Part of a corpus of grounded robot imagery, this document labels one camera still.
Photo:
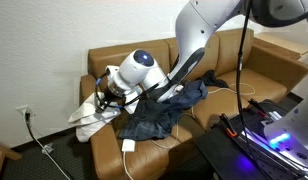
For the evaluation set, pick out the black garment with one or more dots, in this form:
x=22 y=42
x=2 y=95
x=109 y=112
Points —
x=210 y=80

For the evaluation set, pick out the wooden side table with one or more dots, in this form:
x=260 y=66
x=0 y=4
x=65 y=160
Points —
x=287 y=46

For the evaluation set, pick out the white wall outlet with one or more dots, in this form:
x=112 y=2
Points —
x=22 y=109

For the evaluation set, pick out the dark blue jeans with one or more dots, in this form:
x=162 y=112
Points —
x=154 y=116

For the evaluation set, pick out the wooden furniture piece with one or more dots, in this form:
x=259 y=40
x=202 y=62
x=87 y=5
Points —
x=7 y=154

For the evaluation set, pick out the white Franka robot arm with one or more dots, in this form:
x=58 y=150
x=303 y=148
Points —
x=200 y=26

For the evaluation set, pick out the black robot table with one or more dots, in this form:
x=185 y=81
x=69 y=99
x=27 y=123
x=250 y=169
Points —
x=220 y=153

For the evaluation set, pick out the brown leather couch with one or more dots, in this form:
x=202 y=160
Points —
x=150 y=160

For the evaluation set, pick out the white cloth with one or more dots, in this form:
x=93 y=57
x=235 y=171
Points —
x=89 y=123

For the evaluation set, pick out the aluminium base plate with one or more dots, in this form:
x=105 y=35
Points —
x=260 y=136

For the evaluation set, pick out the black clamp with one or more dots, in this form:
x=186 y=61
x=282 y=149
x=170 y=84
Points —
x=259 y=106

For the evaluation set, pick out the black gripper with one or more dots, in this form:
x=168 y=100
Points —
x=110 y=96

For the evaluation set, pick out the white charger adapter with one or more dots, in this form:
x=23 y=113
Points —
x=127 y=145

